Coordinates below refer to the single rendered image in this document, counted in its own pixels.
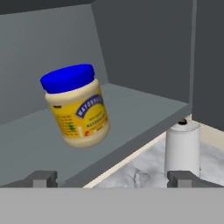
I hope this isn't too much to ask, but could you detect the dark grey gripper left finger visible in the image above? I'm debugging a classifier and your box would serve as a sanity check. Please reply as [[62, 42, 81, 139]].
[[0, 170, 59, 188]]

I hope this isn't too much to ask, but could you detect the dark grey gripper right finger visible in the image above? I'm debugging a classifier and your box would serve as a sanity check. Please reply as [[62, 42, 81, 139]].
[[167, 170, 224, 188]]

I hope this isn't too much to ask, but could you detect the grey open cabinet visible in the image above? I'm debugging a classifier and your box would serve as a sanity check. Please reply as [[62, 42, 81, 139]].
[[0, 0, 198, 188]]

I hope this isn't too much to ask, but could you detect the grey cabinet door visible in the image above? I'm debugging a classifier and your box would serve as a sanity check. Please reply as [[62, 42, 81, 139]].
[[191, 0, 224, 133]]

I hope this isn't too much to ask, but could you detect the white paper towel roll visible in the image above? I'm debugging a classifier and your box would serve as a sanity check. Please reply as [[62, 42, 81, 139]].
[[164, 114, 201, 179]]

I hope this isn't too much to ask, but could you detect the blue-lidded mayonnaise jar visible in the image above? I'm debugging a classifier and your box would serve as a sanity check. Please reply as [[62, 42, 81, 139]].
[[39, 63, 111, 149]]

